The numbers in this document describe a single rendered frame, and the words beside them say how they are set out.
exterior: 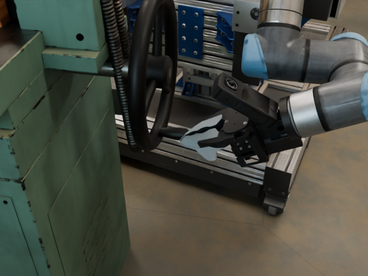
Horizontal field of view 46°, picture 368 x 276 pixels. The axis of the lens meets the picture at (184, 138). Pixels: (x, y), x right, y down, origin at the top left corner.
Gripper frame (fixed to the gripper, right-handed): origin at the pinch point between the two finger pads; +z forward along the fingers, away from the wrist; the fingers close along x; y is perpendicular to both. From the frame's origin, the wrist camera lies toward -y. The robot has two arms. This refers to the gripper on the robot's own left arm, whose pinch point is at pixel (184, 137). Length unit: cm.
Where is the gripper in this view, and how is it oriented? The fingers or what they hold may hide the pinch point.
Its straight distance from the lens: 79.3
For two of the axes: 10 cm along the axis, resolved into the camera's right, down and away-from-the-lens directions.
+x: 2.0, -6.5, 7.3
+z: -8.6, 2.5, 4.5
